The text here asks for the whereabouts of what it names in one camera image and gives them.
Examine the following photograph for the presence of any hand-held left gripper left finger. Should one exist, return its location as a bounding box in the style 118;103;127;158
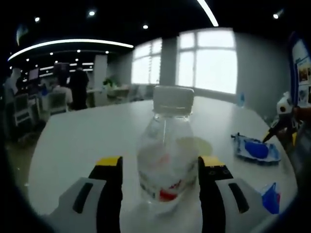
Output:
48;156;123;233

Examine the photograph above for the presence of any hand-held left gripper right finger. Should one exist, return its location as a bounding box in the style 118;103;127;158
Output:
198;155;268;233

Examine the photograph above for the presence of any blue-white wipes packet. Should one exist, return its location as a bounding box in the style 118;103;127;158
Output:
230;133;282;166

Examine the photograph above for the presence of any blue tissue packet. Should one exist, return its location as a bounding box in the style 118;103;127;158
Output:
261;182;281;215

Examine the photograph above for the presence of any clear plastic bottle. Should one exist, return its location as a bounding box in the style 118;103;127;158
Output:
137;85;195;204

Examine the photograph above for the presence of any person's right hand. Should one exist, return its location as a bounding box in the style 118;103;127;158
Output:
294;106;311;121

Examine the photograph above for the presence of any blue banner stand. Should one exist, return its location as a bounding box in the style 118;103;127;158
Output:
288;31;311;105

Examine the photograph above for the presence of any white table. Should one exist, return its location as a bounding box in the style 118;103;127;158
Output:
28;96;298;233

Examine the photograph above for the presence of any large window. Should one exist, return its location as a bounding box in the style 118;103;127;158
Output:
178;29;238;94

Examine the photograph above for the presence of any white office chair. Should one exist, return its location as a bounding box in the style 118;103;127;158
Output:
47;92;68;115
13;93;31;124

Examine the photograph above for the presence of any green potted plant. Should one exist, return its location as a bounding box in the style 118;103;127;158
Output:
103;75;117;88

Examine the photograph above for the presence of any narrow window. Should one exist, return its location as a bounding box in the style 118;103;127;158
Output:
132;38;162;84

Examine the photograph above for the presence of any curved ceiling light strip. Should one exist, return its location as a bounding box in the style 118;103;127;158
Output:
8;38;134;61

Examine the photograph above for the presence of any wall monitor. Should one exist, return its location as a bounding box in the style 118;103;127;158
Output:
53;62;70;76

